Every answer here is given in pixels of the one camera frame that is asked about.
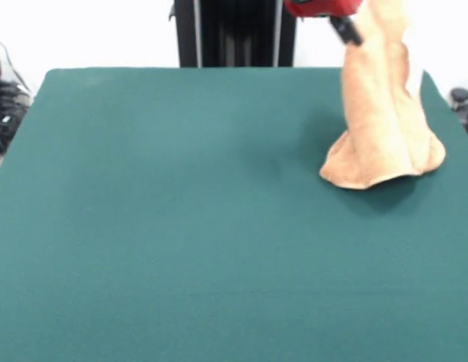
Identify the tan terry towel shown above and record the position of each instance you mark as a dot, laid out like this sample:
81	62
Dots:
377	132

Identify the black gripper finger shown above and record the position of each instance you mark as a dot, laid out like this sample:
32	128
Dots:
346	32

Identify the office chair base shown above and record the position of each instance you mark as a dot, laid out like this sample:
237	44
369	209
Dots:
461	96
11	113

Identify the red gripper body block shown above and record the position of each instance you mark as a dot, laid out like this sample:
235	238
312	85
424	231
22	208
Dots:
324	7

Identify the dark green table cloth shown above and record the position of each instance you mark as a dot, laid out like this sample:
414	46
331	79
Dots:
181	226

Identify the black robot pedestal stand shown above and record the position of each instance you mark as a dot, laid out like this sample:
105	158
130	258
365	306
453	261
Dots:
237	34

